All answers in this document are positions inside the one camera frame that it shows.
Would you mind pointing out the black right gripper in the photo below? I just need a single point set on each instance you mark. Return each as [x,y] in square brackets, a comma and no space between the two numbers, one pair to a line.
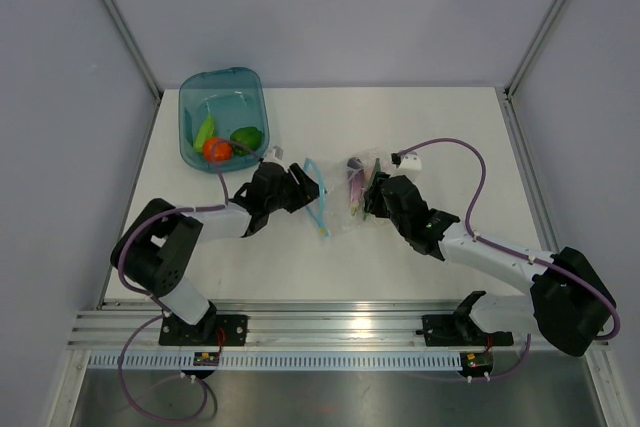
[374,196]

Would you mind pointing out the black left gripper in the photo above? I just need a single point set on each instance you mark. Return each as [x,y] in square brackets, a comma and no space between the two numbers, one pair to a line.
[305,192]

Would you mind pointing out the clear zip top bag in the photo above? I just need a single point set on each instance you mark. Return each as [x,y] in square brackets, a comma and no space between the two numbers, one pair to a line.
[330,212]

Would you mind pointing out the purple toy eggplant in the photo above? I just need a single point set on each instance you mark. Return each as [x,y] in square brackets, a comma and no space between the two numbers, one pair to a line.
[357,183]

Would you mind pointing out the green toy bell pepper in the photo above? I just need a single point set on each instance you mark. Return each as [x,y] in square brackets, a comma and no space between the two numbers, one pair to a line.
[246,140]

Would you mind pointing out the orange toy pumpkin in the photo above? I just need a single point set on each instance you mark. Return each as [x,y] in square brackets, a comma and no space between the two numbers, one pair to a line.
[216,149]

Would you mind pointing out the light green toy vegetable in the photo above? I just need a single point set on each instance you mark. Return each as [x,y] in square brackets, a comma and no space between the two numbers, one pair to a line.
[205,132]

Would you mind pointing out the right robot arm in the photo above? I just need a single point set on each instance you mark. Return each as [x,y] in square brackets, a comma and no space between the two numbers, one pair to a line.
[559,295]

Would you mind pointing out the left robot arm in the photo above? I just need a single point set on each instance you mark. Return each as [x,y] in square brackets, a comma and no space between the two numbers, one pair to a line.
[152,256]

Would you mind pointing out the dark green toy chili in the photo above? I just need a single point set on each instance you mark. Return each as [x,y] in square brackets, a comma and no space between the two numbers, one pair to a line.
[372,172]

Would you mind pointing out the teal plastic bin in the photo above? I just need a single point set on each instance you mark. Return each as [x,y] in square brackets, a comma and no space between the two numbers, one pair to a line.
[235,98]

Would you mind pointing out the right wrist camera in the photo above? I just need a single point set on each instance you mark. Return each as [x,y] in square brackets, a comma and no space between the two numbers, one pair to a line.
[408,165]

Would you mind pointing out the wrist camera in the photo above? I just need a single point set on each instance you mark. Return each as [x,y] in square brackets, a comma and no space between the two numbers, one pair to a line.
[273,155]
[408,165]

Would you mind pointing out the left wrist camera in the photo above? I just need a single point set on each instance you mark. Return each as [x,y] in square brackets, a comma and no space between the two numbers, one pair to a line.
[273,155]

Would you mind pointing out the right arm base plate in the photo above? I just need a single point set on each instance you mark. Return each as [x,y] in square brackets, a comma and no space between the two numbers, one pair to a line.
[449,330]

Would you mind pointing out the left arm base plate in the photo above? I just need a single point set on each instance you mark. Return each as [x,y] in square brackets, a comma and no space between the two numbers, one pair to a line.
[228,330]

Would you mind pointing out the aluminium mounting rail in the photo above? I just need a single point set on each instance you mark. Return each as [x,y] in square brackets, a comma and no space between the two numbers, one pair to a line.
[279,326]

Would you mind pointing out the white slotted cable duct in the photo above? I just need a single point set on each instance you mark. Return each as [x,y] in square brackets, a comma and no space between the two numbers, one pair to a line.
[279,361]

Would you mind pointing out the left aluminium frame post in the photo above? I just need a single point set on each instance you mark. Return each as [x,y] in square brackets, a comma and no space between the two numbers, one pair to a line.
[132,47]

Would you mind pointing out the aluminium frame post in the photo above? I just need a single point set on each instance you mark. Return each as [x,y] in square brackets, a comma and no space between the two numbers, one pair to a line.
[535,46]
[132,47]

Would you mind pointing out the right aluminium frame post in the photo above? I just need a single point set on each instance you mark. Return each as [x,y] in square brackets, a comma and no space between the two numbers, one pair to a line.
[535,46]

